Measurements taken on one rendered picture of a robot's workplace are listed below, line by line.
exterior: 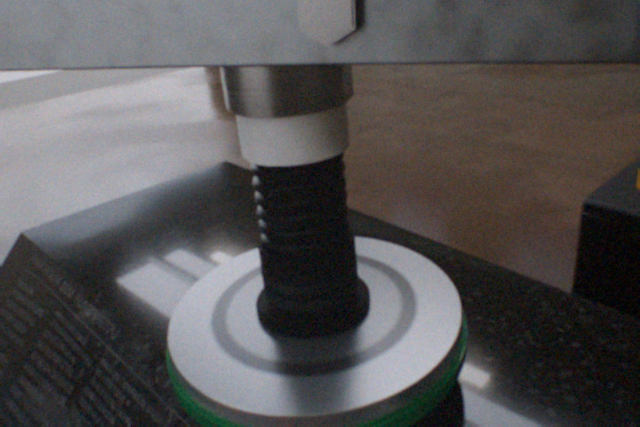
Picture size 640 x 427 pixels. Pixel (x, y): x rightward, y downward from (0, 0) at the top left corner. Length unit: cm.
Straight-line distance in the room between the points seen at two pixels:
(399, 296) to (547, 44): 22
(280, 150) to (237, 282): 16
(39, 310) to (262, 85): 46
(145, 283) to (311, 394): 30
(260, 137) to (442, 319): 17
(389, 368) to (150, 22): 24
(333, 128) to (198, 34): 9
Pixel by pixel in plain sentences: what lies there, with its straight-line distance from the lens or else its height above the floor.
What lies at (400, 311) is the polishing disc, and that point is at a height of 88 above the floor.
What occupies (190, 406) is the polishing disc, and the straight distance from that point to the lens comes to 35.
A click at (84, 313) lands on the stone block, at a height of 81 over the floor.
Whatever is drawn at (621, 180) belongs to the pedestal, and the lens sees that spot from 102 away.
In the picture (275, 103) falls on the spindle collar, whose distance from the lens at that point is 29.
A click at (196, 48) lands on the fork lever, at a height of 108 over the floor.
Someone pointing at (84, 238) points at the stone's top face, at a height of 83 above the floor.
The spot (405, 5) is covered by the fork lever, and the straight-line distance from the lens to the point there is 24.
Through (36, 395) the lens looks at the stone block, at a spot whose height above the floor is 75.
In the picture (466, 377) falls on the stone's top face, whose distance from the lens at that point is 41.
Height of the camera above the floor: 110
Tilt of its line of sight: 22 degrees down
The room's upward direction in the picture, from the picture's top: 6 degrees counter-clockwise
